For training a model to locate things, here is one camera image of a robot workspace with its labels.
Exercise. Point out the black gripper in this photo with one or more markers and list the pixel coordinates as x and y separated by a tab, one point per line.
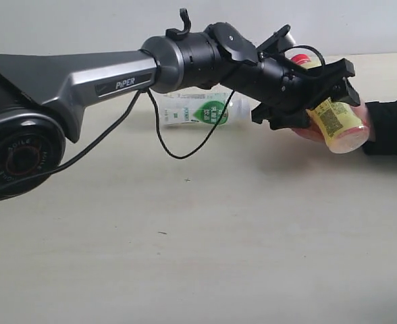
283	89

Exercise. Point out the black sleeved forearm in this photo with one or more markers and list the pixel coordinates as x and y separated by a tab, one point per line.
383	121

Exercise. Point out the yellow juice bottle red cap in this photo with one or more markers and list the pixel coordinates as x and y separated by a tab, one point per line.
342	129

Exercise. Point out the open receiving human hand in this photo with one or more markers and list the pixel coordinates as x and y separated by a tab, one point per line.
314	133

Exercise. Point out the white green yogurt drink bottle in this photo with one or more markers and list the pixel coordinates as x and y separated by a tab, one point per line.
208	108

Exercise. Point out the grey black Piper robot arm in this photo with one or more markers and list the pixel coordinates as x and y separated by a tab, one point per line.
43	98

